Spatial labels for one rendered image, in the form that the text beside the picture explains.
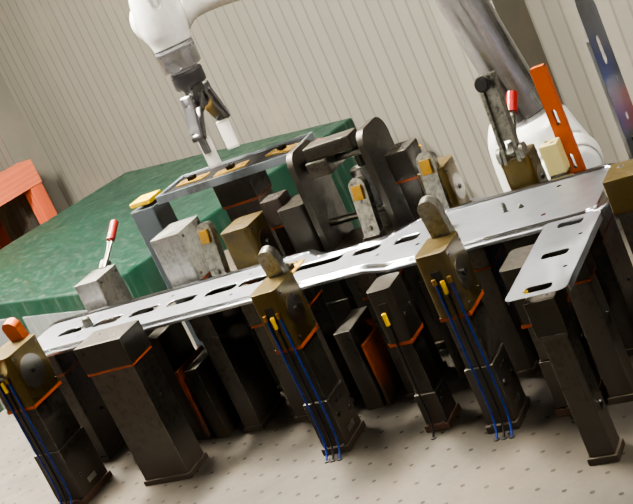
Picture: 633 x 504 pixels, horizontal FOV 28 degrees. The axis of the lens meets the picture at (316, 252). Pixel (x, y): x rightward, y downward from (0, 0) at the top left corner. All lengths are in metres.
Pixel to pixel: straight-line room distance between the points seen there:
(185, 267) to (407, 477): 0.80
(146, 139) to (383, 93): 1.74
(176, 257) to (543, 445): 0.99
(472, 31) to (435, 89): 2.74
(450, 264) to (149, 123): 4.86
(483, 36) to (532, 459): 1.02
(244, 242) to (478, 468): 0.80
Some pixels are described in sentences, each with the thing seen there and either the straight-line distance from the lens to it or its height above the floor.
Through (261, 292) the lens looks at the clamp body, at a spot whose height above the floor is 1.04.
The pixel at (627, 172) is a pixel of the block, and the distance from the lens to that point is 2.04.
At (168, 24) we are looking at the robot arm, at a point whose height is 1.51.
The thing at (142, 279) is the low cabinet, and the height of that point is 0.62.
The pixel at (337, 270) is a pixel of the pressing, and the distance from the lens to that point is 2.35.
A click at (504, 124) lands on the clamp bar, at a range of 2.38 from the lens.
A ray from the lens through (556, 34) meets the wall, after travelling 5.04.
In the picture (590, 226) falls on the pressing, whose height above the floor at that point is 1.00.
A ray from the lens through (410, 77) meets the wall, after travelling 5.51.
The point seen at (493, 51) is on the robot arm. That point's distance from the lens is 2.74.
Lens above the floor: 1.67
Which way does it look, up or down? 15 degrees down
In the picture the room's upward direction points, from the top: 25 degrees counter-clockwise
